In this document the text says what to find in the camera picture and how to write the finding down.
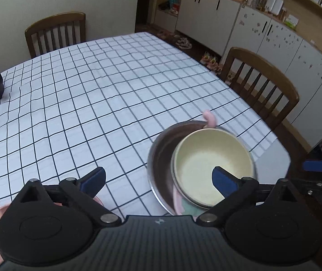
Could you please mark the white cabinet with stickers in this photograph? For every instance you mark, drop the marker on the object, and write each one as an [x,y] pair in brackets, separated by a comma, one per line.
[290,70]

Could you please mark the pair of sneakers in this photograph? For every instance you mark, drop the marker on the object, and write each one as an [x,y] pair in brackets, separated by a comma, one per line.
[184,43]

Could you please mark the small colourful shoes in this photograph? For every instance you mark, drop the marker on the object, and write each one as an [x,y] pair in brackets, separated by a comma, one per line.
[210,60]

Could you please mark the wooden chair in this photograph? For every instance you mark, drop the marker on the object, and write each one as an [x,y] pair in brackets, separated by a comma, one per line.
[262,59]
[54,18]

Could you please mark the stainless steel bowl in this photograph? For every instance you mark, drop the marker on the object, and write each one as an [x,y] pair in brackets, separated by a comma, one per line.
[161,158]

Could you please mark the wooden bookshelf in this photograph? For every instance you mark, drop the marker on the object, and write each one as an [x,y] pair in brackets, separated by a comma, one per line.
[304,0]

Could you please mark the cream bowl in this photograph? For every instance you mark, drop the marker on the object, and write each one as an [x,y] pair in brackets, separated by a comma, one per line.
[206,163]

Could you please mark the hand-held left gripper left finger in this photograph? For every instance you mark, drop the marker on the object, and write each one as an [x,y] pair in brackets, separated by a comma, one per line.
[93,180]

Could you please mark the white box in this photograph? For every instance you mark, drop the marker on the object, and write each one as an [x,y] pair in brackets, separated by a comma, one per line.
[274,4]

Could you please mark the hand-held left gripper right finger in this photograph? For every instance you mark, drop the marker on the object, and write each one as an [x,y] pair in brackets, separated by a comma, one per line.
[224,182]

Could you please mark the checkered tablecloth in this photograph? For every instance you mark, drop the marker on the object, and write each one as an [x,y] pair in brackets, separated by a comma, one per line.
[93,90]

